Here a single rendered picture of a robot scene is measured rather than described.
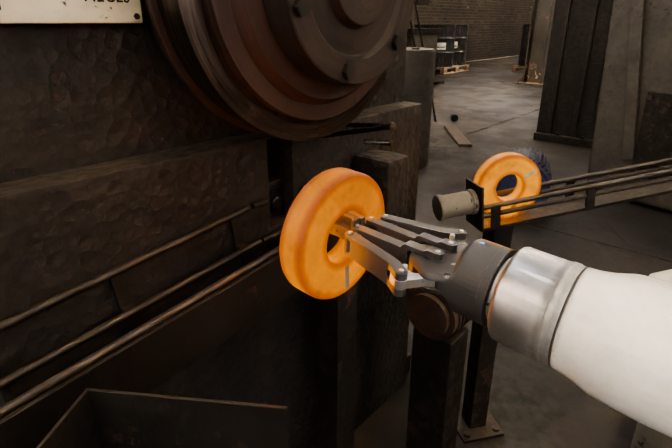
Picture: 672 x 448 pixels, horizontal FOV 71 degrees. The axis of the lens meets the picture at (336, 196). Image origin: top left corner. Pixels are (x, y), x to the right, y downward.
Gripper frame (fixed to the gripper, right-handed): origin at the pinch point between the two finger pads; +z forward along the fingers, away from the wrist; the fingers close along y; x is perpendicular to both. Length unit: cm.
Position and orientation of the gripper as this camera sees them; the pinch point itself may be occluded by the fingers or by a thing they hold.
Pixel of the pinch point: (337, 221)
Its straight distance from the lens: 55.6
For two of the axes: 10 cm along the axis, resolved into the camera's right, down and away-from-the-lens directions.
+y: 6.7, -2.6, 7.0
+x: 0.4, -9.3, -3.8
